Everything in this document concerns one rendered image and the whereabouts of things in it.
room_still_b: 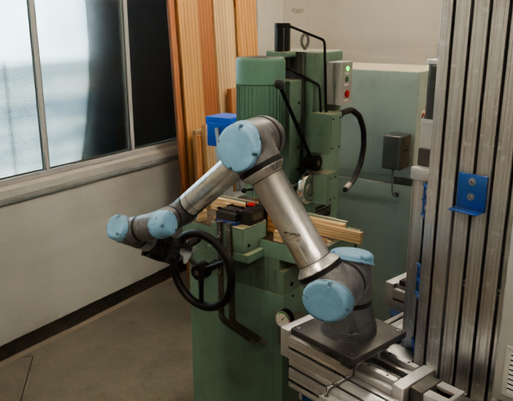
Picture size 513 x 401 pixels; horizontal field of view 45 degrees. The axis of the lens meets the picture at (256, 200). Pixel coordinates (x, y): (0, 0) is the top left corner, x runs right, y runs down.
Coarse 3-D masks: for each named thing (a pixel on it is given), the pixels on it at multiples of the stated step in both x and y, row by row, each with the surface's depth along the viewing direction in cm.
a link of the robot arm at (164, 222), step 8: (160, 208) 175; (168, 208) 175; (136, 216) 173; (144, 216) 170; (152, 216) 168; (160, 216) 167; (168, 216) 169; (176, 216) 175; (136, 224) 170; (144, 224) 169; (152, 224) 167; (160, 224) 166; (168, 224) 168; (176, 224) 171; (136, 232) 170; (144, 232) 169; (152, 232) 168; (160, 232) 167; (168, 232) 168; (144, 240) 172
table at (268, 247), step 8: (208, 216) 238; (192, 224) 232; (200, 224) 230; (208, 224) 229; (208, 232) 228; (272, 232) 220; (264, 240) 213; (272, 240) 212; (336, 240) 212; (208, 248) 217; (256, 248) 213; (264, 248) 214; (272, 248) 212; (280, 248) 210; (328, 248) 207; (240, 256) 208; (248, 256) 207; (256, 256) 210; (272, 256) 212; (280, 256) 210; (288, 256) 208
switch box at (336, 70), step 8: (328, 64) 232; (336, 64) 230; (344, 64) 231; (328, 72) 232; (336, 72) 230; (344, 72) 232; (328, 80) 233; (336, 80) 231; (344, 80) 233; (328, 88) 234; (336, 88) 232; (344, 88) 234; (328, 96) 235; (336, 96) 233; (344, 96) 235; (336, 104) 234
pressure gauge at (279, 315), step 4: (284, 308) 209; (280, 312) 208; (284, 312) 206; (288, 312) 207; (276, 316) 209; (280, 316) 208; (284, 316) 207; (288, 316) 206; (292, 316) 207; (276, 320) 209; (280, 320) 208; (284, 320) 207; (288, 320) 206; (292, 320) 207; (280, 324) 209; (284, 324) 208
